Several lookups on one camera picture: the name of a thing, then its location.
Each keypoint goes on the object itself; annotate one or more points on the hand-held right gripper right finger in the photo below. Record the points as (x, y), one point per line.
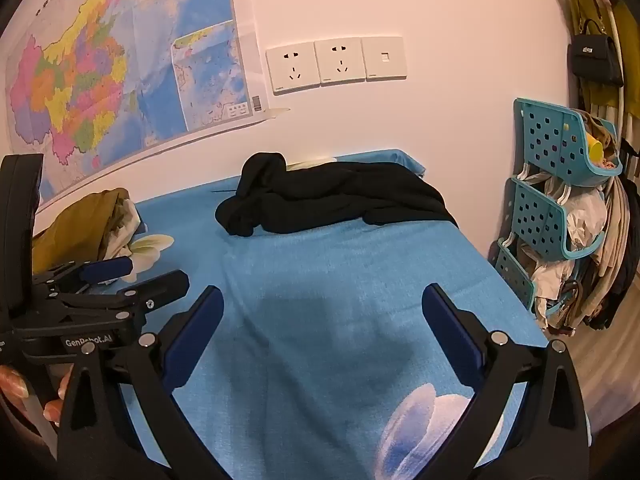
(450, 330)

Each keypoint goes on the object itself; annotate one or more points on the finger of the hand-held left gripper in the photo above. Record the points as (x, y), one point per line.
(107, 267)
(160, 287)

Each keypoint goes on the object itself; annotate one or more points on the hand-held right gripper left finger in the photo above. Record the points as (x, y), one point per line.
(200, 327)

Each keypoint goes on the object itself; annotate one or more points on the black coat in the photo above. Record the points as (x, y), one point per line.
(325, 195)

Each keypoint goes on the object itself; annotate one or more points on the beige hanging clothes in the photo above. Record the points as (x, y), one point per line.
(617, 240)

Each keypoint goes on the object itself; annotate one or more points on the person's left hand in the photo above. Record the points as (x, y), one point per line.
(11, 382)

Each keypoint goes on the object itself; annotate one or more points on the white cloth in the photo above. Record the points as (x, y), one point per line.
(122, 235)

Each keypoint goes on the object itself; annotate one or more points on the mustard garment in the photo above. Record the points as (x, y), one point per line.
(75, 230)

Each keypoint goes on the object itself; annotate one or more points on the white crumpled bag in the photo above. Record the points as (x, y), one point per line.
(547, 275)

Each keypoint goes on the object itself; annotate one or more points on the blue floral bed sheet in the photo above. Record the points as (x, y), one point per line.
(325, 270)

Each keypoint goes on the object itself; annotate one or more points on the white plastic bag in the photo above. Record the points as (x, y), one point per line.
(582, 220)

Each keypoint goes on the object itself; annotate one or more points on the blue plastic basket rack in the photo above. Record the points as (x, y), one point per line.
(540, 135)

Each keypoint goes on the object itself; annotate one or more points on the yellow cup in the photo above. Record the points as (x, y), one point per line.
(595, 149)

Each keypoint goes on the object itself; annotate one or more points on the black handbag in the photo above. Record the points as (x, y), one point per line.
(597, 60)

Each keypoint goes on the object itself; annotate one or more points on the yellow-green hanging garment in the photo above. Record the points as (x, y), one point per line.
(624, 30)

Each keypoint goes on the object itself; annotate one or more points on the colourful wall map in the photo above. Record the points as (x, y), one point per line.
(100, 60)

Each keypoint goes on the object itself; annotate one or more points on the white wall socket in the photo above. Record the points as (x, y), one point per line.
(292, 67)
(340, 61)

